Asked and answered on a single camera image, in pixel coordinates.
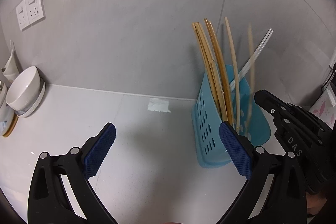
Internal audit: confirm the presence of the pale chopstick red pattern end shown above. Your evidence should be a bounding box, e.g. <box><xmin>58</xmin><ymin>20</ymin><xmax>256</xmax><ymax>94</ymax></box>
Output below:
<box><xmin>224</xmin><ymin>16</ymin><xmax>240</xmax><ymax>134</ymax></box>

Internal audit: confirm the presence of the dark amber chopstick dotted end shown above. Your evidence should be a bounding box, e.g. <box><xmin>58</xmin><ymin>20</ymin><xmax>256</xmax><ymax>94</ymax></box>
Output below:
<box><xmin>207</xmin><ymin>19</ymin><xmax>235</xmax><ymax>125</ymax></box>

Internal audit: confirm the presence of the amber chopstick blue dotted end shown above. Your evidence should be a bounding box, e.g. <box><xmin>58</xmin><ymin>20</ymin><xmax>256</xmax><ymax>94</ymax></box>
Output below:
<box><xmin>196</xmin><ymin>21</ymin><xmax>228</xmax><ymax>122</ymax></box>

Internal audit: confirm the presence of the amber chopstick white end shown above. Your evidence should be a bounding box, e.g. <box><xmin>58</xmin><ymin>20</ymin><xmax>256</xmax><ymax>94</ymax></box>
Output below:
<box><xmin>203</xmin><ymin>17</ymin><xmax>232</xmax><ymax>123</ymax></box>

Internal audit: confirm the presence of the person right hand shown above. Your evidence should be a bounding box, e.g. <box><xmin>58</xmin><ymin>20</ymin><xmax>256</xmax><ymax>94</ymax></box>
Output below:
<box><xmin>306</xmin><ymin>192</ymin><xmax>327</xmax><ymax>215</ymax></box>

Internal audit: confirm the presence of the white rice cooker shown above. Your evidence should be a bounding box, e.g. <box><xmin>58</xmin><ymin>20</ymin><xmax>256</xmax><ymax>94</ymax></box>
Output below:
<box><xmin>309</xmin><ymin>84</ymin><xmax>336</xmax><ymax>128</ymax></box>

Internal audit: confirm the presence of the blue plastic utensil holder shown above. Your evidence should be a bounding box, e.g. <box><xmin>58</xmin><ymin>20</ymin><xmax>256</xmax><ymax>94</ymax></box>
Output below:
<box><xmin>191</xmin><ymin>64</ymin><xmax>272</xmax><ymax>169</ymax></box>

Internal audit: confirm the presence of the white tape patch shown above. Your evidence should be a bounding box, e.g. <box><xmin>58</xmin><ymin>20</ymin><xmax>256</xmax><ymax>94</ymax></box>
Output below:
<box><xmin>147</xmin><ymin>98</ymin><xmax>170</xmax><ymax>113</ymax></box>

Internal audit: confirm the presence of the white ribbed plate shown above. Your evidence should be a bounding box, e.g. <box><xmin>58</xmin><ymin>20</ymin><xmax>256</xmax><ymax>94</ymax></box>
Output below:
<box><xmin>14</xmin><ymin>78</ymin><xmax>46</xmax><ymax>118</ymax></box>

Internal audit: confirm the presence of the wooden coaster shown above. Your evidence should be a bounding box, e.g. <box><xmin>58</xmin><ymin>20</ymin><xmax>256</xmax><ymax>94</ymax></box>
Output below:
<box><xmin>2</xmin><ymin>114</ymin><xmax>19</xmax><ymax>138</ymax></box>

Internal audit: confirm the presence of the white ceramic bowl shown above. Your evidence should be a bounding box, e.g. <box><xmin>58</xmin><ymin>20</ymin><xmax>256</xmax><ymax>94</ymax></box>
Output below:
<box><xmin>6</xmin><ymin>66</ymin><xmax>41</xmax><ymax>111</ymax></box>

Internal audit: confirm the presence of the patterned ceramic cup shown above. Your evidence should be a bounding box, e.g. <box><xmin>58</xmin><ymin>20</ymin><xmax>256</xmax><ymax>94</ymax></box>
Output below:
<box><xmin>0</xmin><ymin>81</ymin><xmax>14</xmax><ymax>136</ymax></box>

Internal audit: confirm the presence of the white folded paper cone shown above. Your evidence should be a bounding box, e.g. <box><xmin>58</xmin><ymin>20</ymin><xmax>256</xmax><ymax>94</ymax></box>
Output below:
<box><xmin>1</xmin><ymin>40</ymin><xmax>20</xmax><ymax>83</ymax></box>

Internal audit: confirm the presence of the white double wall socket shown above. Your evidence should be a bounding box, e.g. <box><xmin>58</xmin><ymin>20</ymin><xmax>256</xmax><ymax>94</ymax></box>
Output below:
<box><xmin>15</xmin><ymin>0</ymin><xmax>45</xmax><ymax>31</ymax></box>

